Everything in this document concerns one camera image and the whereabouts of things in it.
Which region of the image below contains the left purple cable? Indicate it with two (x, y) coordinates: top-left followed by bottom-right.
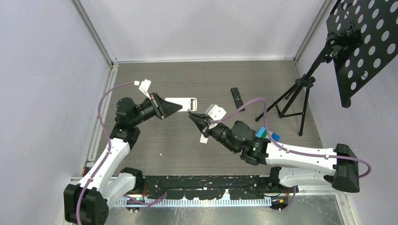
(76, 81), (168, 225)

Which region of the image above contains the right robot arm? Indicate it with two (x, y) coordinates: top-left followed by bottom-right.
(189, 113), (360, 193)

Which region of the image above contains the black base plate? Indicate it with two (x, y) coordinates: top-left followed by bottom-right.
(124, 175), (299, 210)

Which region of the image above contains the white remote control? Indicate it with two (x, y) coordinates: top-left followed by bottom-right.
(165, 97), (198, 112)

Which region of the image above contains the black remote control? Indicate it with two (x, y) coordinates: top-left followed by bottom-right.
(230, 87), (244, 109)

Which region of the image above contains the aluminium frame rail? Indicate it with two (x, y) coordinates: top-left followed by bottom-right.
(65, 177), (349, 208)

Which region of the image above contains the purple cable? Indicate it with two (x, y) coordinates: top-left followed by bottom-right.
(209, 97), (372, 213)
(76, 81), (168, 225)

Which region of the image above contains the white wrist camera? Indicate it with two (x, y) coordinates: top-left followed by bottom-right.
(205, 104), (226, 120)
(134, 79), (152, 99)

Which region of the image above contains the white battery cover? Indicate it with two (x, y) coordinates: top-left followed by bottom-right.
(199, 134), (208, 144)

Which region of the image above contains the black perforated panel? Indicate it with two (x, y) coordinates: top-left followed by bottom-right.
(326, 0), (398, 108)

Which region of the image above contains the blue green striped block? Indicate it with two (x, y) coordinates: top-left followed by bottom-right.
(256, 127), (280, 142)

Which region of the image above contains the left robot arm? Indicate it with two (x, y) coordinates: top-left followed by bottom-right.
(63, 93), (183, 225)

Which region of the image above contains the black tripod stand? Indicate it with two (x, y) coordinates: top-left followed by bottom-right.
(255, 29), (361, 137)

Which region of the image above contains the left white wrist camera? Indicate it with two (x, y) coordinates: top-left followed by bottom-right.
(134, 79), (152, 99)

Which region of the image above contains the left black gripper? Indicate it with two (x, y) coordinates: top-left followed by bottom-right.
(131, 93), (182, 127)

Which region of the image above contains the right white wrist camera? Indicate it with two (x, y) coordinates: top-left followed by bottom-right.
(205, 104), (226, 120)

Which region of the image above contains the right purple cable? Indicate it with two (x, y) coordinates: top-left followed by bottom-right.
(209, 97), (372, 213)

